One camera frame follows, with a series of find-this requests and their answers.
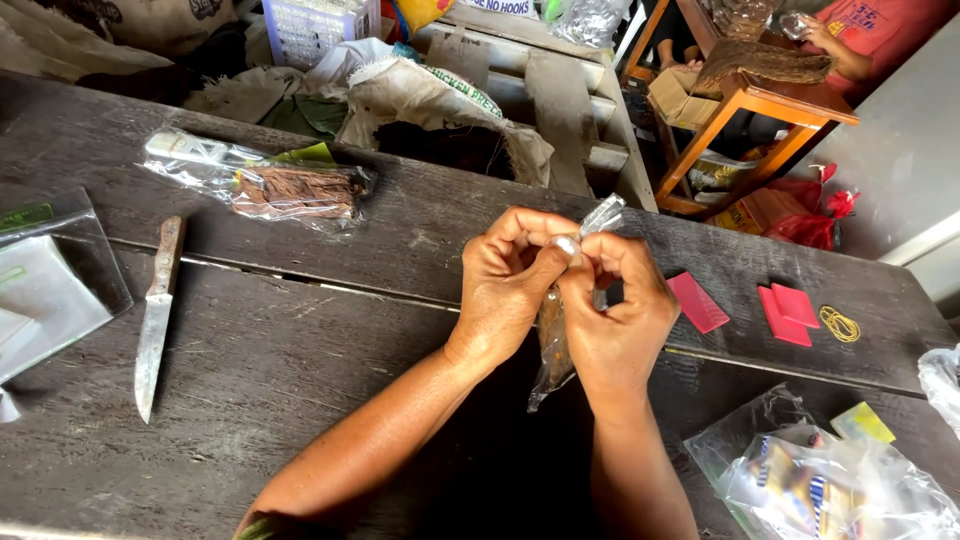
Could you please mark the person's left hand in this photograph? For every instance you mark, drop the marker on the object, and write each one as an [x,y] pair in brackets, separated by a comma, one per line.
[499,289]

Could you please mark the person's right hand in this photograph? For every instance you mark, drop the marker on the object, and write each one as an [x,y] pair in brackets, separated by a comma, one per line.
[619,315]

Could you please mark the clear plastic packet of tobacco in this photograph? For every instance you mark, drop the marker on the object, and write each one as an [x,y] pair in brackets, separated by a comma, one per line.
[553,345]

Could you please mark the pink paper slip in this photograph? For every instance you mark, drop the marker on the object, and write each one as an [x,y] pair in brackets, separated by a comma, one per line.
[796,304]
[696,301]
[780,322]

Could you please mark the yellow carton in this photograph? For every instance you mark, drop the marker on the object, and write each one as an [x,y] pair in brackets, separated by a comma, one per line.
[742,214]

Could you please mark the white woven sack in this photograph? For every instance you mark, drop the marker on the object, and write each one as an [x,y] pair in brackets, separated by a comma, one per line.
[442,105]

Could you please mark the grey wooden bench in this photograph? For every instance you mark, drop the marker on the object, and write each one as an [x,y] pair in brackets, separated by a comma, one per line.
[540,97]

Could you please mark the red plastic bag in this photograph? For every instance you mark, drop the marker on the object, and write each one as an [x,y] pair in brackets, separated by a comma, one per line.
[810,214]

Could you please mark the yellow rubber bands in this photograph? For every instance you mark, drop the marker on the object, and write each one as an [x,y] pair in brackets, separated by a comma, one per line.
[840,324]

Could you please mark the cardboard box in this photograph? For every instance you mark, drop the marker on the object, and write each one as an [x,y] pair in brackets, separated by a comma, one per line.
[679,97]

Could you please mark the orange wooden table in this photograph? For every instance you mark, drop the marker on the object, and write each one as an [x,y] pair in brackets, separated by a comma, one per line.
[757,112]

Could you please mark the clear bag of brown tobacco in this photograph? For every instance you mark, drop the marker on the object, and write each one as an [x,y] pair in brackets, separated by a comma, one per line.
[270,184]

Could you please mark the clear bag of small packets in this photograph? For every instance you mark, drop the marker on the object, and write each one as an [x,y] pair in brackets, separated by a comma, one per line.
[817,480]

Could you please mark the yellow green paper slip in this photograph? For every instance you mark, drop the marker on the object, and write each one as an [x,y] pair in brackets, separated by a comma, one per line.
[864,424]

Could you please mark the pile of brown tobacco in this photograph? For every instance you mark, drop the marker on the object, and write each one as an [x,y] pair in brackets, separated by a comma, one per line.
[761,64]

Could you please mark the white plastic basket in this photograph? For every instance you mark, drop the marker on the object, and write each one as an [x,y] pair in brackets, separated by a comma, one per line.
[315,26]

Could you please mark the crumpled clear plastic bag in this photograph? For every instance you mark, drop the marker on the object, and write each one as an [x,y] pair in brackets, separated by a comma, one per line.
[941,382]

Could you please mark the stack of clear plastic bags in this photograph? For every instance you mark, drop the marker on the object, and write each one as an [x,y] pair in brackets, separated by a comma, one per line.
[45,285]

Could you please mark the brown burlap sack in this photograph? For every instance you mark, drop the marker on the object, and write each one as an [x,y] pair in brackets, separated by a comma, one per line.
[97,34]

